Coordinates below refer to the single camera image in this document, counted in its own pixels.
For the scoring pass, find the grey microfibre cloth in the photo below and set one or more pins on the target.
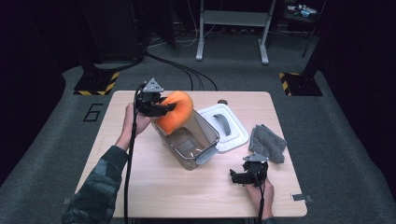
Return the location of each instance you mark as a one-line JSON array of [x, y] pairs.
[[267, 143]]

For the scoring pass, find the orange plush toy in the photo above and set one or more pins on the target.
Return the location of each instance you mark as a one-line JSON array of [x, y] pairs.
[[176, 113]]

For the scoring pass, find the person's right hand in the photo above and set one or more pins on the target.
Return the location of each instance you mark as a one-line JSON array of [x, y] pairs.
[[260, 199]]

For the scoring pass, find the person's left hand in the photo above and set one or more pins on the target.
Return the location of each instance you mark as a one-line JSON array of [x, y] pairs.
[[132, 127]]

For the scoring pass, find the dark cabinet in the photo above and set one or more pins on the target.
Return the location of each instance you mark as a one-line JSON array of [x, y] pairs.
[[115, 28]]

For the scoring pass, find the clear grey storage box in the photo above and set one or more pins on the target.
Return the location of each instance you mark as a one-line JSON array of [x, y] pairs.
[[190, 143]]

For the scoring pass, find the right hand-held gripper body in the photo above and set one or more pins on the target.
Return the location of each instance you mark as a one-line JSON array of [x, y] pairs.
[[257, 171]]

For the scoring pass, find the black striped stand base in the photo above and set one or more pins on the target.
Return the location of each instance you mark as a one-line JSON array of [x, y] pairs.
[[96, 83], [300, 84]]

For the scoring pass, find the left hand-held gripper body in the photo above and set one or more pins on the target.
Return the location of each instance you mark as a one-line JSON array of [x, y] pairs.
[[148, 101]]

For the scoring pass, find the white metal table frame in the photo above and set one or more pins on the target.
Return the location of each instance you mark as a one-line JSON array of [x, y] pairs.
[[232, 18]]

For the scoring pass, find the dark shelf with small things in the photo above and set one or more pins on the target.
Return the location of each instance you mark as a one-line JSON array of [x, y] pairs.
[[300, 12]]

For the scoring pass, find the grey tape strip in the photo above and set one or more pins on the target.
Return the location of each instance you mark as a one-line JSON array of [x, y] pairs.
[[66, 201], [301, 197]]

